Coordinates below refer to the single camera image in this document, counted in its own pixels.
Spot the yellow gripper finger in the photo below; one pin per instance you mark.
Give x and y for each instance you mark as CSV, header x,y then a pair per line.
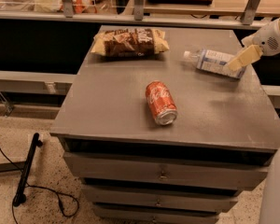
x,y
248,40
245,57

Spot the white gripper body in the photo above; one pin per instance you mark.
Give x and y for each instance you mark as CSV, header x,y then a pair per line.
x,y
266,38

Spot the blue label plastic bottle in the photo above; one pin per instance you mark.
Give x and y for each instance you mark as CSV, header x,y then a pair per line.
x,y
212,61

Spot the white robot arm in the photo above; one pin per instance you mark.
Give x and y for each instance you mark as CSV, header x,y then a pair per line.
x,y
270,206

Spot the brown chip bag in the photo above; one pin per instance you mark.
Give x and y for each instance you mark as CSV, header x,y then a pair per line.
x,y
135,42

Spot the red coca-cola can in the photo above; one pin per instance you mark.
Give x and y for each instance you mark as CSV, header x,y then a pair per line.
x,y
161,103

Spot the grey drawer cabinet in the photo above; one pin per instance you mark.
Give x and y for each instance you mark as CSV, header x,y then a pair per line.
x,y
188,172

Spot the grey metal railing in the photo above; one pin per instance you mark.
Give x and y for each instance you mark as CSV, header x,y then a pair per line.
x,y
137,18

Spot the black floor stand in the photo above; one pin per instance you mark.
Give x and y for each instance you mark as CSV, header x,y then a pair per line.
x,y
24,167

